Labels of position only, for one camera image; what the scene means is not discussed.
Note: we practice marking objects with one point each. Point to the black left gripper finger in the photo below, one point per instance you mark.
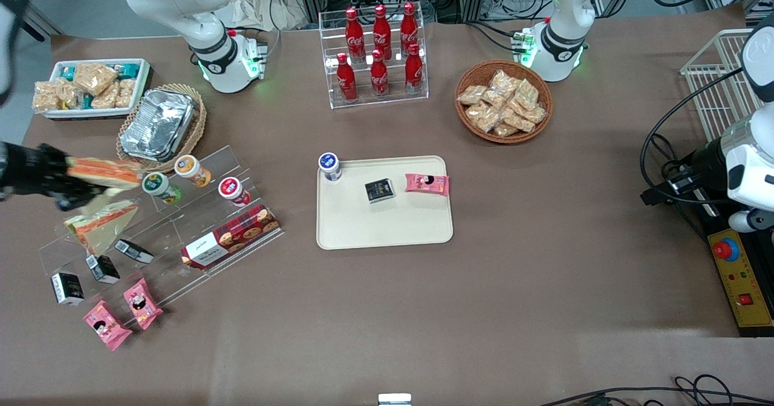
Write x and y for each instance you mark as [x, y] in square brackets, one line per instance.
[665, 194]
[678, 172]

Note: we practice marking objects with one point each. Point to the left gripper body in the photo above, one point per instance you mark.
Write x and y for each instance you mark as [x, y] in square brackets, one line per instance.
[705, 160]

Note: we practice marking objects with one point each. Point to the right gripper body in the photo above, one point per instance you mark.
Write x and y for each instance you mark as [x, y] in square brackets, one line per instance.
[29, 170]

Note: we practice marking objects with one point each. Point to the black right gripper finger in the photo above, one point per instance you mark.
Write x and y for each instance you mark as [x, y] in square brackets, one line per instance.
[62, 153]
[81, 197]

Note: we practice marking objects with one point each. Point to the triangle sandwich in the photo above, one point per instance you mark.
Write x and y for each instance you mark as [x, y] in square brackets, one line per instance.
[106, 173]
[103, 227]

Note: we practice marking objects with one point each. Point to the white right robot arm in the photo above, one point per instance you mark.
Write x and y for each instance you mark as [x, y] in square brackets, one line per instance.
[205, 37]

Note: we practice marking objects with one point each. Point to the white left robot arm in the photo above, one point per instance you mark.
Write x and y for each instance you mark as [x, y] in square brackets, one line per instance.
[565, 6]

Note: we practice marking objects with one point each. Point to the beige plastic tray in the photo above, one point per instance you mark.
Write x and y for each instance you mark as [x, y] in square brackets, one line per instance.
[387, 224]

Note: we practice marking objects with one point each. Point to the clear rice cracker pack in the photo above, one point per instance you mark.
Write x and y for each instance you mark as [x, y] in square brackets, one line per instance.
[527, 94]
[484, 117]
[535, 114]
[69, 94]
[505, 130]
[519, 121]
[95, 77]
[505, 81]
[46, 97]
[471, 94]
[126, 92]
[106, 98]

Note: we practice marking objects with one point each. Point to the small black snack box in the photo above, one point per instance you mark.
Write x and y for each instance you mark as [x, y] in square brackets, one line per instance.
[103, 268]
[380, 190]
[134, 251]
[68, 288]

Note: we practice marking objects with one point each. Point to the green lid yogurt cup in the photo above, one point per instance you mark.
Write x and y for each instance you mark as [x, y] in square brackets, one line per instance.
[160, 187]

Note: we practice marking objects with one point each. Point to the teal snack pack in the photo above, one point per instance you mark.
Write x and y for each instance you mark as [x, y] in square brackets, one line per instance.
[68, 73]
[129, 69]

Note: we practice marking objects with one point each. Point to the stacked foil containers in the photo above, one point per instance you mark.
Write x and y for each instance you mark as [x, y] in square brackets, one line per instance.
[158, 124]

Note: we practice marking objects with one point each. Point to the white plastic bin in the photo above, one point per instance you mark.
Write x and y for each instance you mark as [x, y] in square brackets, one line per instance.
[142, 88]

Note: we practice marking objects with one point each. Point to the orange lid yogurt cup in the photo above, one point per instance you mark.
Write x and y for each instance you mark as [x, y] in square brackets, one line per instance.
[190, 170]

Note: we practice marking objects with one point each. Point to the clear acrylic stepped stand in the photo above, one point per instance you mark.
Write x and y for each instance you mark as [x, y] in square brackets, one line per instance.
[199, 209]

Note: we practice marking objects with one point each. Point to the pink snack packet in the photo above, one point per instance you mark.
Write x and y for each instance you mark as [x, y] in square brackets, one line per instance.
[143, 304]
[427, 184]
[106, 326]

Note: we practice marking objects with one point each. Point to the yellow emergency stop box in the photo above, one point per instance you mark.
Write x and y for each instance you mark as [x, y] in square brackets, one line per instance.
[747, 291]

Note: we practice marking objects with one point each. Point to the dark slanted pole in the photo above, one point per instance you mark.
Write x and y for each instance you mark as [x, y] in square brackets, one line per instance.
[39, 28]

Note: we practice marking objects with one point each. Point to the flat woven wicker basket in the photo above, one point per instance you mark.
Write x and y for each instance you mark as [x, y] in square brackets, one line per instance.
[196, 134]

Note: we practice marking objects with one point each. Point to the red lid yogurt cup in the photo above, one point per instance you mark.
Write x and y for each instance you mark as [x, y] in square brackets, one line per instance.
[233, 190]

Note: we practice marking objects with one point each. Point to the red plaid cookie box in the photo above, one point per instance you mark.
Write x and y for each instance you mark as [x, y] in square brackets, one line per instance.
[233, 236]

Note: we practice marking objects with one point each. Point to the round brown wicker basket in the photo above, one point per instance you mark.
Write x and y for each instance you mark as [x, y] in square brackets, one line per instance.
[468, 124]

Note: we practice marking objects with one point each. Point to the blue lid yogurt cup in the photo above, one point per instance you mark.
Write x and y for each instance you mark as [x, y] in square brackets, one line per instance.
[330, 166]

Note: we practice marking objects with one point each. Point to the red cola bottle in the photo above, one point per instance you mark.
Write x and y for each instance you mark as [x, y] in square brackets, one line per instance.
[409, 28]
[346, 79]
[413, 70]
[379, 76]
[354, 34]
[381, 31]

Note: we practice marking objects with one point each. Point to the clear acrylic bottle rack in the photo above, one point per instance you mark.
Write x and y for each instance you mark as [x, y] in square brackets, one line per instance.
[393, 100]

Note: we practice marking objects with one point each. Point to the small white block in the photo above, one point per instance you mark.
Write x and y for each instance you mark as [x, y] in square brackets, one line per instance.
[394, 399]

